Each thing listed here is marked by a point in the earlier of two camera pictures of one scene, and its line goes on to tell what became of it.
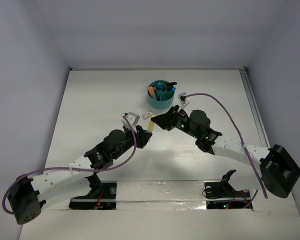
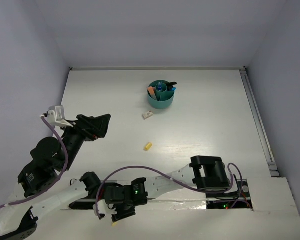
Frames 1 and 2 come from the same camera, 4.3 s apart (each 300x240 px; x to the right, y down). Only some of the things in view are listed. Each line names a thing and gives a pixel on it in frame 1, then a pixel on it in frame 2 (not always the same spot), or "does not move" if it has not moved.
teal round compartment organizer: (166, 101) does not move
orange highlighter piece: (151, 89) does not move
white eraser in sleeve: (145, 116) does not move
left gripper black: (142, 136) to (87, 127)
